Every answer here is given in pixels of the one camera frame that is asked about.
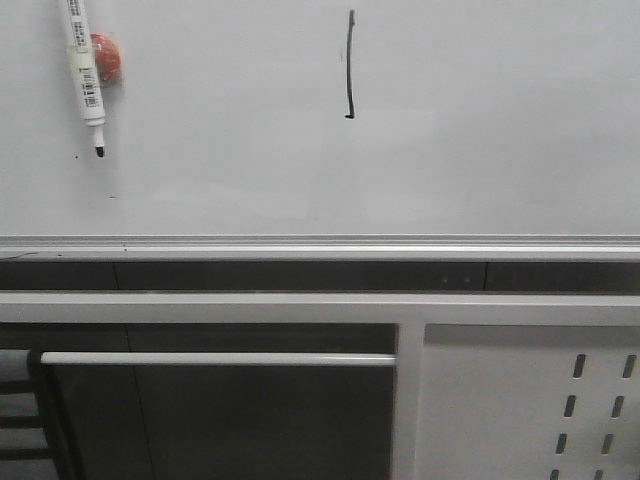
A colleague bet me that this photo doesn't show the white metal whiteboard stand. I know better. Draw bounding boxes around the white metal whiteboard stand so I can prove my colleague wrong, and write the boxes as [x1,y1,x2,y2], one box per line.
[1,292,639,479]

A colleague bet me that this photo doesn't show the white perforated metal panel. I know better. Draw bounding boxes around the white perforated metal panel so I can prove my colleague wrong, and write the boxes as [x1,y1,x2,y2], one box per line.
[415,325,639,479]

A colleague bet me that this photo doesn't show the white whiteboard marker pen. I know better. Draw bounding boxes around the white whiteboard marker pen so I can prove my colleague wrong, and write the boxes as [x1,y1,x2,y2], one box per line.
[57,0,106,158]

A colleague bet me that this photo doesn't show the large white whiteboard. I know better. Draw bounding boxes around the large white whiteboard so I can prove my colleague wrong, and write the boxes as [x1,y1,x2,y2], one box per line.
[1,1,639,262]

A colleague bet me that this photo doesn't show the red round magnet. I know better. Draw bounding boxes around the red round magnet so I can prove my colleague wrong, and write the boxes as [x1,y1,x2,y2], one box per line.
[91,33,121,84]

